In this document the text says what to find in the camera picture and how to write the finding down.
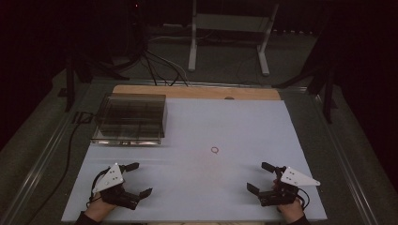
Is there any white metal stand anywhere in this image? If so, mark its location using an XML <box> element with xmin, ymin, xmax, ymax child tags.
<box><xmin>188</xmin><ymin>0</ymin><xmax>280</xmax><ymax>77</ymax></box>

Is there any bundle of black cables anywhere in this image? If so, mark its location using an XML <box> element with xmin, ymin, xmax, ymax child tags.
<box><xmin>109</xmin><ymin>37</ymin><xmax>191</xmax><ymax>88</ymax></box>

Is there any aluminium frame rail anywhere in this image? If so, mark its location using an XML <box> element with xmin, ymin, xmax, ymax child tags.
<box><xmin>0</xmin><ymin>82</ymin><xmax>95</xmax><ymax>225</ymax></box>
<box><xmin>313</xmin><ymin>90</ymin><xmax>381</xmax><ymax>225</ymax></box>

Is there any black tripod stand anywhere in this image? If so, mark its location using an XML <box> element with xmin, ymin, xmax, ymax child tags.
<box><xmin>63</xmin><ymin>51</ymin><xmax>130</xmax><ymax>113</ymax></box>
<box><xmin>271</xmin><ymin>27</ymin><xmax>340</xmax><ymax>125</ymax></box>

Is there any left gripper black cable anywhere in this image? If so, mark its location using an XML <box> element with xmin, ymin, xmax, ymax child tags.
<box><xmin>89</xmin><ymin>169</ymin><xmax>111</xmax><ymax>202</ymax></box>

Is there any white table mat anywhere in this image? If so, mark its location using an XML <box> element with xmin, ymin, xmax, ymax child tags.
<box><xmin>61</xmin><ymin>97</ymin><xmax>329</xmax><ymax>223</ymax></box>

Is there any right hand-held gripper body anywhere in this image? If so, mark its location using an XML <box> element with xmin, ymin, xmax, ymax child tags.
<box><xmin>257</xmin><ymin>166</ymin><xmax>321</xmax><ymax>207</ymax></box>

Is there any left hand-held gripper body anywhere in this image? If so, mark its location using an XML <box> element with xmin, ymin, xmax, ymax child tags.
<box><xmin>92</xmin><ymin>162</ymin><xmax>141</xmax><ymax>211</ymax></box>

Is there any long black floor cable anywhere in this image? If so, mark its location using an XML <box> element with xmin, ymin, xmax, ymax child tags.
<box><xmin>29</xmin><ymin>112</ymin><xmax>95</xmax><ymax>225</ymax></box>

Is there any person's right hand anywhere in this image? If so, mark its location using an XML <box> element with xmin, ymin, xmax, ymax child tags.
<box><xmin>276</xmin><ymin>199</ymin><xmax>306</xmax><ymax>224</ymax></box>

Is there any clear dark plastic compartment box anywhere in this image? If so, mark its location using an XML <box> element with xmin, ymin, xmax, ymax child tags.
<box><xmin>90</xmin><ymin>92</ymin><xmax>169</xmax><ymax>146</ymax></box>

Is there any person's left hand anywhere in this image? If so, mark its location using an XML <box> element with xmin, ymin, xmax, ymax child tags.
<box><xmin>84</xmin><ymin>195</ymin><xmax>119</xmax><ymax>224</ymax></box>

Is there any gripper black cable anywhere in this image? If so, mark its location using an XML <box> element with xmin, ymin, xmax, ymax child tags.
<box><xmin>89</xmin><ymin>169</ymin><xmax>111</xmax><ymax>202</ymax></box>
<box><xmin>296</xmin><ymin>187</ymin><xmax>312</xmax><ymax>210</ymax></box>

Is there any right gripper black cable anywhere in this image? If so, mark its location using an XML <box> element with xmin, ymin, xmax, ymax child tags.
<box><xmin>296</xmin><ymin>187</ymin><xmax>312</xmax><ymax>210</ymax></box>

